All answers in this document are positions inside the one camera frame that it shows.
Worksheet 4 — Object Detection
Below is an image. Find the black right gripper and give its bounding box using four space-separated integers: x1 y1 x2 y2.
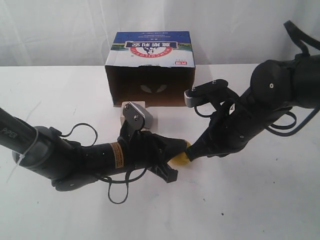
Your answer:
185 87 276 163

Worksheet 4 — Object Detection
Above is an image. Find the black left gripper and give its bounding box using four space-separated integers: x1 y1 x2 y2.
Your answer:
79 132 187 183

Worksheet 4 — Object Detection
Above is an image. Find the yellow tennis ball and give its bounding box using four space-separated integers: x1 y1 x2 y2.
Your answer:
166 139 191 166

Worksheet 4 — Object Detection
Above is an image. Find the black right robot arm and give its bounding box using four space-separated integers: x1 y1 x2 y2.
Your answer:
184 55 320 161

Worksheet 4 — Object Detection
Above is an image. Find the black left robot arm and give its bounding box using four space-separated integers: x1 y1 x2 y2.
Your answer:
0 108 187 192

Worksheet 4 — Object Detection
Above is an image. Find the light wooden cube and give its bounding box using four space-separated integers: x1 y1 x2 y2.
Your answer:
120 101 146 126

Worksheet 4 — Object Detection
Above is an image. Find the blue white cardboard box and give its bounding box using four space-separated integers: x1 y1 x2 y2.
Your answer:
104 30 196 107

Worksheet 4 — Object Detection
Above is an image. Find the white zip tie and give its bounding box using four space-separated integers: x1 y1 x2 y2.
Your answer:
6 128 39 183

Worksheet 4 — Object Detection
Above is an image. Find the white backdrop curtain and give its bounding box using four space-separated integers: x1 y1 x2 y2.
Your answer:
0 0 320 66

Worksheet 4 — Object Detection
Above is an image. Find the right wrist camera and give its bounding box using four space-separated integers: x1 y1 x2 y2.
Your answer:
184 79 239 110

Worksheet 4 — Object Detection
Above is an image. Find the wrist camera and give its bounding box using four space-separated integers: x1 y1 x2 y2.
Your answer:
120 101 154 141
184 79 239 110

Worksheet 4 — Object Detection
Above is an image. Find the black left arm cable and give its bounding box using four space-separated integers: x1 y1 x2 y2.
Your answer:
59 122 148 205

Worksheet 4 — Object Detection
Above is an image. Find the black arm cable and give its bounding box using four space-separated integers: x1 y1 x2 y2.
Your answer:
193 21 320 137
59 122 148 205

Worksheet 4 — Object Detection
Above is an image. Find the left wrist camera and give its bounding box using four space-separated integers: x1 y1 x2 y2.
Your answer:
120 101 154 141

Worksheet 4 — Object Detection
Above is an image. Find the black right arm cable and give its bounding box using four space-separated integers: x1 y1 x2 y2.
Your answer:
193 21 320 137

